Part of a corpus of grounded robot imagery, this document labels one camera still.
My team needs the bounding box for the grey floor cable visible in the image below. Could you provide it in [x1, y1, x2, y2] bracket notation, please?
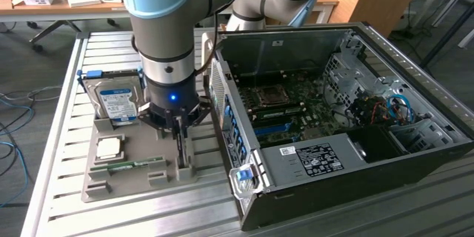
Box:
[0, 85, 62, 102]

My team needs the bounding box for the CPU socket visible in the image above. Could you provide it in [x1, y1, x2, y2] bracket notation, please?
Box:
[255, 85, 292, 107]

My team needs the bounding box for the grey power supply unit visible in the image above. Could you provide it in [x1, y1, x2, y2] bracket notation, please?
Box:
[259, 133, 367, 188]

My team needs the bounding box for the blue wire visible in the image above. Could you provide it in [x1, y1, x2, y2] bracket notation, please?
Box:
[387, 94, 416, 125]

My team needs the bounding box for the metal drive cage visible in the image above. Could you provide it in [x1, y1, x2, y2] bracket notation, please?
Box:
[321, 30, 375, 110]

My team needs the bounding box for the silver CPU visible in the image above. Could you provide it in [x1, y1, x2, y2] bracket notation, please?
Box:
[96, 138, 122, 160]

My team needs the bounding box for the black open PC case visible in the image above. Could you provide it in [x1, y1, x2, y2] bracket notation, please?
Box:
[200, 21, 474, 232]

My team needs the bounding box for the green RAM stick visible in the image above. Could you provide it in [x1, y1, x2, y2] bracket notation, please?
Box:
[256, 108, 301, 118]
[90, 157, 165, 172]

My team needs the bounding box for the metal disk bay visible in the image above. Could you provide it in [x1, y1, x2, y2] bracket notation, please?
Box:
[388, 119, 458, 153]

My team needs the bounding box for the blue expansion slot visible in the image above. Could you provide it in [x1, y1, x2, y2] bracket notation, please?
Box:
[253, 124, 293, 135]

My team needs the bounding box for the green motherboard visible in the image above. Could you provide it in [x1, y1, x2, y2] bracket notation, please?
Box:
[236, 72, 348, 148]

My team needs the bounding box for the grey parts rack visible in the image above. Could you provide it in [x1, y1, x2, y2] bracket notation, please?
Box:
[80, 103, 199, 204]

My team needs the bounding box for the grey castor leg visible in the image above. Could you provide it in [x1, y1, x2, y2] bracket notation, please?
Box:
[28, 19, 82, 52]

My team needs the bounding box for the blue case latch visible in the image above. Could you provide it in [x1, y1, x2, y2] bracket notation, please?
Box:
[236, 169, 253, 183]

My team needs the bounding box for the blue floor cable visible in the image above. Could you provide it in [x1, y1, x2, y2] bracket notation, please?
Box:
[0, 92, 36, 209]

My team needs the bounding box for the wooden desk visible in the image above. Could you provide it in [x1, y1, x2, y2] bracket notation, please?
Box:
[0, 0, 340, 31]

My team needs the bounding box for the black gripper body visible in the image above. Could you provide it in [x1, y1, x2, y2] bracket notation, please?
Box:
[145, 77, 200, 118]

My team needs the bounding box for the hard disk in blue caddy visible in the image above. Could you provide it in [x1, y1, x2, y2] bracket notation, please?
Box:
[76, 66, 146, 127]

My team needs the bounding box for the black orange wire bundle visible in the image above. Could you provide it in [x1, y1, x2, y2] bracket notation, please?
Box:
[345, 95, 393, 127]

